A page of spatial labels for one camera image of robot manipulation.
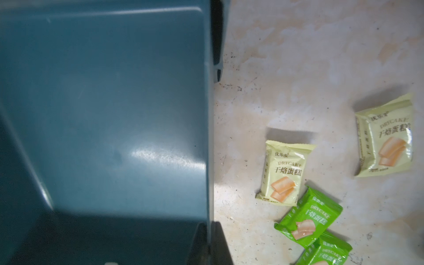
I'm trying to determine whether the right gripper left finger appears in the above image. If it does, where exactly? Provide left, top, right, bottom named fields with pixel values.
left=187, top=223, right=209, bottom=265

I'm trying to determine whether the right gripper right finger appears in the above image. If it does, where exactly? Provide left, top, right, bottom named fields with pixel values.
left=211, top=221, right=234, bottom=265

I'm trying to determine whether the green cookie packet two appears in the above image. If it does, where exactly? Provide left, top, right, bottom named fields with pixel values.
left=274, top=187, right=343, bottom=248

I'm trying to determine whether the yellow cookie packet three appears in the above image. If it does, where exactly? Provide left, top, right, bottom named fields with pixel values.
left=255, top=140, right=316, bottom=206

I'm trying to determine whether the green cookie packet three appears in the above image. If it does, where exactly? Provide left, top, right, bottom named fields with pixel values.
left=295, top=231, right=353, bottom=265

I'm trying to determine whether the teal drawer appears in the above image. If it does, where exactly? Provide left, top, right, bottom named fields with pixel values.
left=1, top=1, right=230, bottom=265

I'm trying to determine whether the yellow cookie packet two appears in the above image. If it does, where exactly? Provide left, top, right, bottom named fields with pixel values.
left=355, top=93, right=414, bottom=177

